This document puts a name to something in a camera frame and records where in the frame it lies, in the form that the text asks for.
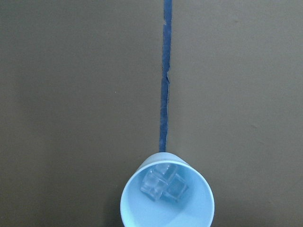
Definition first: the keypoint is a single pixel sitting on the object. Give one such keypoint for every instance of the clear ice cube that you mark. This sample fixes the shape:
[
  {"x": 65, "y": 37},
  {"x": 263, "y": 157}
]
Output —
[
  {"x": 153, "y": 186},
  {"x": 176, "y": 189},
  {"x": 166, "y": 171}
]

